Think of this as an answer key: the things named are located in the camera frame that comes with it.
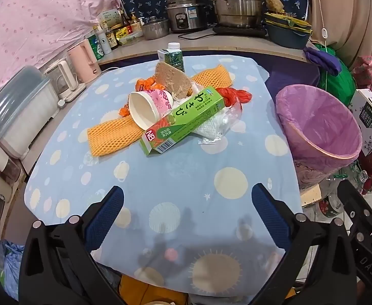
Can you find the white dish box with lid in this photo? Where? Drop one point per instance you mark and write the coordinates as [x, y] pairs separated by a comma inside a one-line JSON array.
[[23, 114]]

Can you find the white and green box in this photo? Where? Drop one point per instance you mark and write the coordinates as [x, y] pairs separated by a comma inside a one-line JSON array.
[[108, 16]]

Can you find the brown sponge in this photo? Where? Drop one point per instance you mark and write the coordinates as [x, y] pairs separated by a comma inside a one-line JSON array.
[[275, 4]]

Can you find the wooden block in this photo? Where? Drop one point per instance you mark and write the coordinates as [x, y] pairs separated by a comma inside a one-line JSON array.
[[310, 196]]

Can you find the white printed cardboard box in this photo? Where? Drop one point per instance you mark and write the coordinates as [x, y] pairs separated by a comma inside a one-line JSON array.
[[369, 117]]

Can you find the pink electric kettle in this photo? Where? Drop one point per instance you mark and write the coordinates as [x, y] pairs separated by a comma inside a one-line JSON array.
[[82, 62]]

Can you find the clear plastic food container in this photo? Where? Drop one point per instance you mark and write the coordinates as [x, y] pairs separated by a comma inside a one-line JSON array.
[[132, 40]]

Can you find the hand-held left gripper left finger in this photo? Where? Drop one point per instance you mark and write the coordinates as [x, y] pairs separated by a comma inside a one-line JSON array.
[[106, 213]]

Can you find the steel rice cooker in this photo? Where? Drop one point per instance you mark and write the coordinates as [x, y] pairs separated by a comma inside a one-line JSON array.
[[186, 16]]

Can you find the pink dotted curtain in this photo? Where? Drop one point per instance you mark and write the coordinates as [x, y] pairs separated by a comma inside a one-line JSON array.
[[46, 16]]

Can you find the bottle with orange label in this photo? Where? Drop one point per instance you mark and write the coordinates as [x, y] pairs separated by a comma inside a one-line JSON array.
[[135, 23]]

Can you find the beige loofah piece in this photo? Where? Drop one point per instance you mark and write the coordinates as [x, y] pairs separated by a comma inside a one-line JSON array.
[[173, 81]]

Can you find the green plastic bag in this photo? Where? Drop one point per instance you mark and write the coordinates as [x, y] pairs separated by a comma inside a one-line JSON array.
[[338, 82]]

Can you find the white power plug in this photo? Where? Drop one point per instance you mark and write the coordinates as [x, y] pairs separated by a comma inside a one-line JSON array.
[[61, 102]]

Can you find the stack of blue basins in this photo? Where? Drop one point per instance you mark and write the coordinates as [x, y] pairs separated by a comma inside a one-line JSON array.
[[287, 38]]

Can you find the beige curtain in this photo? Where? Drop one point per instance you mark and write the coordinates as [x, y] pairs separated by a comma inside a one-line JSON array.
[[348, 16]]

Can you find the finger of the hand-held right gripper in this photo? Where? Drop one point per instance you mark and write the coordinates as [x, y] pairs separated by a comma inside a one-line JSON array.
[[353, 206]]

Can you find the large steel steamer pot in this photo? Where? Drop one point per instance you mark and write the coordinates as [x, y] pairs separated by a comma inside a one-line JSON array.
[[235, 3]]

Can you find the green cardboard box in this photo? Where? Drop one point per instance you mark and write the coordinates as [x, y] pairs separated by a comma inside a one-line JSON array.
[[186, 120]]

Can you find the white countertop appliance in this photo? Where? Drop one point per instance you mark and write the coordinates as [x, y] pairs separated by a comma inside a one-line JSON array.
[[65, 76]]

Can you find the green drink carton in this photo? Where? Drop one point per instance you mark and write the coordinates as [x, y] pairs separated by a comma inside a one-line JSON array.
[[173, 59]]

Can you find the blue dotted tablecloth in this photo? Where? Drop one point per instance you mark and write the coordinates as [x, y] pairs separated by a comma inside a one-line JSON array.
[[173, 171]]

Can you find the pink flowered paper cup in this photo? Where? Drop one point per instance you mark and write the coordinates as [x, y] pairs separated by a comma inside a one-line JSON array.
[[143, 109]]

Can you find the red plastic bag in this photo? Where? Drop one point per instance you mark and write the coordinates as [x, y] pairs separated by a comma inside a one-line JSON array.
[[237, 97]]

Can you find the bin with purple bag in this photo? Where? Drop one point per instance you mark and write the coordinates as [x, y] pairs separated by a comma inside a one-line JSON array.
[[316, 127]]

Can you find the small steel pot with lid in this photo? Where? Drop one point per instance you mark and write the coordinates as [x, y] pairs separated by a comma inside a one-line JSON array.
[[154, 28]]

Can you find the black induction cooker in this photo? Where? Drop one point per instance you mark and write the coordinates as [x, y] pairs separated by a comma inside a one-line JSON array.
[[237, 31]]

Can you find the orange foam net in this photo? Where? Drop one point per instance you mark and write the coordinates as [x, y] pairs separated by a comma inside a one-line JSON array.
[[109, 136], [211, 78]]

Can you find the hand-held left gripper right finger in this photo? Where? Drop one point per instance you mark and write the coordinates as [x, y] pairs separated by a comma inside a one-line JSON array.
[[268, 211]]

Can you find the yellow packet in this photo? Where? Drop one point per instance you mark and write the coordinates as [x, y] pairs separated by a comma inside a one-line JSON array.
[[122, 34]]

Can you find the green packet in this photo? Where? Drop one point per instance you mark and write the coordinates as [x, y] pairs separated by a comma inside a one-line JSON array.
[[94, 47]]

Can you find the dark bottle with white label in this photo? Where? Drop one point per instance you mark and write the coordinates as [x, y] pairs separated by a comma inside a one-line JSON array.
[[112, 39]]

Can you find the dark sauce bottle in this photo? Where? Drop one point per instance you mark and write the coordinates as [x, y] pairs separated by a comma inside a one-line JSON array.
[[125, 19]]

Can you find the blue plastic bag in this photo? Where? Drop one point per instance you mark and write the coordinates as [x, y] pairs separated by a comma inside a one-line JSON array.
[[11, 260]]

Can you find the clear bag with white net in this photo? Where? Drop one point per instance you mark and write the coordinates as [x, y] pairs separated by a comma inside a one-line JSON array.
[[214, 125]]

